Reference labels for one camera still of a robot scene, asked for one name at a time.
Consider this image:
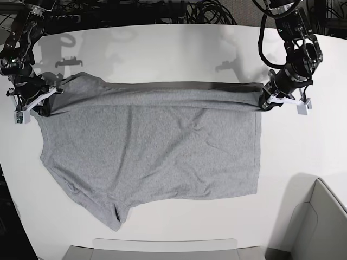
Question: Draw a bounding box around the grey chair bottom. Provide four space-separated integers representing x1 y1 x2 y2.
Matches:
64 238 265 259

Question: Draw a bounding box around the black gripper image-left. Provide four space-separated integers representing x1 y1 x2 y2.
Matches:
6 75 63 117

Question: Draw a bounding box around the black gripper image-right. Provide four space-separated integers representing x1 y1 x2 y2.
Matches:
258 69 313 112

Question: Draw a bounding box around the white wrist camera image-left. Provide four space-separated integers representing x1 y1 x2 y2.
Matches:
14 110 31 124

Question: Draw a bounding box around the black cable bundle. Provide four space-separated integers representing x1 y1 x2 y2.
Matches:
187 1 238 25

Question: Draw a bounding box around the grey T-shirt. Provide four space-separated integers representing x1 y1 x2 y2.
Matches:
33 73 262 230

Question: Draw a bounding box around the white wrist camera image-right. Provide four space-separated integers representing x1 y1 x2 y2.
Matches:
297 98 312 115

